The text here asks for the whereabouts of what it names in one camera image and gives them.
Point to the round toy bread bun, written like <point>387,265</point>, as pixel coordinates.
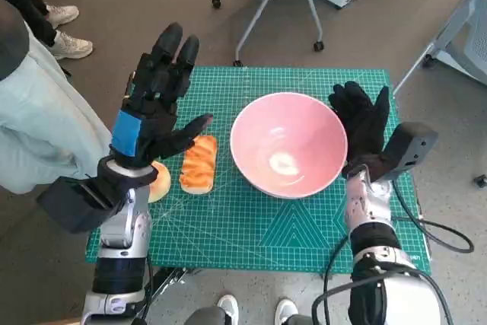
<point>161,184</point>

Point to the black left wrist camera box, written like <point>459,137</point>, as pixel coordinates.
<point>72,207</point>

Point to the person in light clothing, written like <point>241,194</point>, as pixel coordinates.
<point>38,112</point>

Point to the black metal table rail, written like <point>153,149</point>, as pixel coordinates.
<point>171,279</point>

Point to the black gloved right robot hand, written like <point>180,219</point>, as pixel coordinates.
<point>361,127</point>

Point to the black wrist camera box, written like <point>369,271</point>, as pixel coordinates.
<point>72,207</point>
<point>411,146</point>

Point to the long toy bread loaf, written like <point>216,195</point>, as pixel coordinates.
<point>199,173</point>

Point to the black chair caster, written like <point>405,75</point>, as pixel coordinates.
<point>481,181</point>

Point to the white shoe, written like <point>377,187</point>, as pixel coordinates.
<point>228,306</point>
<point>285,308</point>

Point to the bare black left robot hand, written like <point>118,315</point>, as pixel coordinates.
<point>152,127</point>

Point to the green cutting mat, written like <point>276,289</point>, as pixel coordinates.
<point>247,226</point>

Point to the grey mesh chair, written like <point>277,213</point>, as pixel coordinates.
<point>468,28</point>

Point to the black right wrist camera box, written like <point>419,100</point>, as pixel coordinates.
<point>411,146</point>

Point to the pink bowl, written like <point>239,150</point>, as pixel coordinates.
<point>285,138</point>

